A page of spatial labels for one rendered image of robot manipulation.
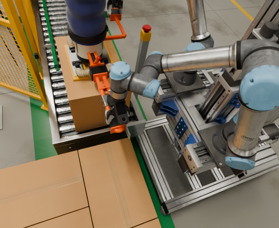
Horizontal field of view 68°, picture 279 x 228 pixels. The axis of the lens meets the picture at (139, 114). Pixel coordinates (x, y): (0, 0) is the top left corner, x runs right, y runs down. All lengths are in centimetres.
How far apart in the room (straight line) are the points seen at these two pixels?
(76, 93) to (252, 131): 96
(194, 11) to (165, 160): 126
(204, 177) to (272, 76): 153
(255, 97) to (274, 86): 6
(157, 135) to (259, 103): 149
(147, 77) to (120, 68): 10
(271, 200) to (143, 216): 150
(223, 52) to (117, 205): 111
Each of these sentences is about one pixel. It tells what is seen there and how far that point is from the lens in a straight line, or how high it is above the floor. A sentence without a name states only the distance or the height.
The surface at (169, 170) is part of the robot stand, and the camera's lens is 195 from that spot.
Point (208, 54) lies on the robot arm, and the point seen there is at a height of 154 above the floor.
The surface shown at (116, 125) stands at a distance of 100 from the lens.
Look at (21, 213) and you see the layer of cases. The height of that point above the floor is 54.
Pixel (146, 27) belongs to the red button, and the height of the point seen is 104.
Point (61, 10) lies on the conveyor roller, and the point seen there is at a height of 52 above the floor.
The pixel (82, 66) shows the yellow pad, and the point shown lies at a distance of 144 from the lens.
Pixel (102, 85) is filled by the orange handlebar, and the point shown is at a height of 111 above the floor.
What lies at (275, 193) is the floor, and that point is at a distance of 264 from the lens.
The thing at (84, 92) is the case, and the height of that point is 97.
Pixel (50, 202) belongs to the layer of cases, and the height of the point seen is 54.
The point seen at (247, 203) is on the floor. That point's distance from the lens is 242.
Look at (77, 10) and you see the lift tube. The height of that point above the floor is 138.
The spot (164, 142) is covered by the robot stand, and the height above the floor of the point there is 21.
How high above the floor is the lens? 199
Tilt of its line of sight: 55 degrees down
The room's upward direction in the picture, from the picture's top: 14 degrees clockwise
